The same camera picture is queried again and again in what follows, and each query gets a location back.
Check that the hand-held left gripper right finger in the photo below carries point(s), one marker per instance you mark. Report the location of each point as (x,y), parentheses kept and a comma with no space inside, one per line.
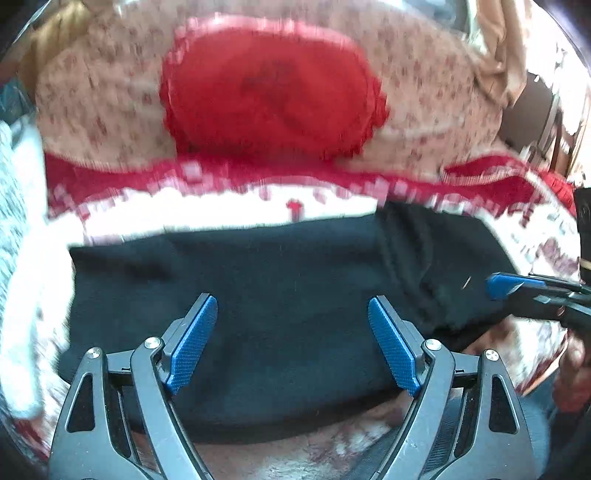
(392,346)

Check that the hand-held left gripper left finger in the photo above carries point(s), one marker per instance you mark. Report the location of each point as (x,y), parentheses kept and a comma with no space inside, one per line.
(191,346)

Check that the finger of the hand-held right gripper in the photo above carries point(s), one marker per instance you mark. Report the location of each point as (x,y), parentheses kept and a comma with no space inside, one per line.
(503,286)
(535,308)

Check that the black pants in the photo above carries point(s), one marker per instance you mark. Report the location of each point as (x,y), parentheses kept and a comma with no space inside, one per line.
(286,277)

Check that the dark wooden furniture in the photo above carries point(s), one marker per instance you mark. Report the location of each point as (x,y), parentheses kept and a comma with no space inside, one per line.
(545,124)

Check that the floral fleece blanket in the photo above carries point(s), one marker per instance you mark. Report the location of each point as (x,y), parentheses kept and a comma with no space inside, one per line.
(207,207)

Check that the beige cloth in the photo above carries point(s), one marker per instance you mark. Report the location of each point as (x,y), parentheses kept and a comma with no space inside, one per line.
(501,50)

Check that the grey knit cloth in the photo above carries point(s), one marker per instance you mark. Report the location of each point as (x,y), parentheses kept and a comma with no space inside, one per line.
(11,198)

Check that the floral beige pillow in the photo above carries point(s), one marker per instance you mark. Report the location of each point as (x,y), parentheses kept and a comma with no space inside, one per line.
(111,106)

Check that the red ruffled cushion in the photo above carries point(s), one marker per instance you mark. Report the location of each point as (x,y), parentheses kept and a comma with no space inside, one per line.
(272,87)

